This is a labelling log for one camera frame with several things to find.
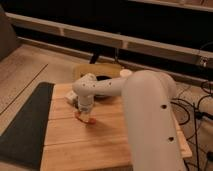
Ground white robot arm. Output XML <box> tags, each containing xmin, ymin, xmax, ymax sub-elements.
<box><xmin>66</xmin><ymin>70</ymin><xmax>186</xmax><ymax>171</ymax></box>

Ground grey cabinet corner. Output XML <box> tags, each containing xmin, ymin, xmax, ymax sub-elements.
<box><xmin>0</xmin><ymin>5</ymin><xmax>20</xmax><ymax>61</ymax></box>

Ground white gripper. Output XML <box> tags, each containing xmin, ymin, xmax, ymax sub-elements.
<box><xmin>65</xmin><ymin>91</ymin><xmax>94</xmax><ymax>122</ymax></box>

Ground black floor cables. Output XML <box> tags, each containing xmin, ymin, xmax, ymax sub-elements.
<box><xmin>171</xmin><ymin>79</ymin><xmax>213</xmax><ymax>171</ymax></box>

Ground white metal shelf rail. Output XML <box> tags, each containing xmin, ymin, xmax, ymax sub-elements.
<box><xmin>6</xmin><ymin>12</ymin><xmax>213</xmax><ymax>68</ymax></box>

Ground dark floor mat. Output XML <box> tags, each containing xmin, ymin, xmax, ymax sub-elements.
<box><xmin>0</xmin><ymin>82</ymin><xmax>54</xmax><ymax>170</ymax></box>

